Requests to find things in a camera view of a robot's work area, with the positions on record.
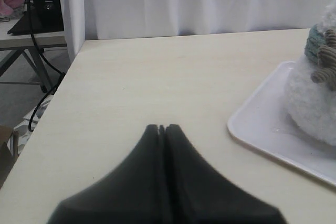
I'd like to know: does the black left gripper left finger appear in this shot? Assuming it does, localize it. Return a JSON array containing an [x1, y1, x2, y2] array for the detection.
[[48, 125, 168, 223]]

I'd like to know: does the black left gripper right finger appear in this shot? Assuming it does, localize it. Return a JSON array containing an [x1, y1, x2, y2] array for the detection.
[[164, 124, 286, 223]]

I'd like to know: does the white plastic tray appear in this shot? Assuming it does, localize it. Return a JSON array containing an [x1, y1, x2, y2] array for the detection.
[[227, 61, 335, 186]]

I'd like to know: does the white plush snowman toy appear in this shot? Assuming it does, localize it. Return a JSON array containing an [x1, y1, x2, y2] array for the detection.
[[285, 1, 335, 146]]

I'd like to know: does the green knitted scarf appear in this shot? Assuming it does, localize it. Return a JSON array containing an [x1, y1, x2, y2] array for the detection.
[[304, 24, 326, 64]]

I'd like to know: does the grey side table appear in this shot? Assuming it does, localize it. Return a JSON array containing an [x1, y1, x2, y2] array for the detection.
[[1, 18, 67, 93]]

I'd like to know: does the white backdrop curtain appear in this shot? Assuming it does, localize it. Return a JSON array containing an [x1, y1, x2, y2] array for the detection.
[[60, 0, 333, 60]]

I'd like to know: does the black monitor stand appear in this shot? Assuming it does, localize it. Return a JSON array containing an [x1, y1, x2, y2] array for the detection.
[[7, 0, 64, 36]]

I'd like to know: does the black floor cable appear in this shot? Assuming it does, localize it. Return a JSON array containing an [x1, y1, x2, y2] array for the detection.
[[25, 0, 66, 132]]

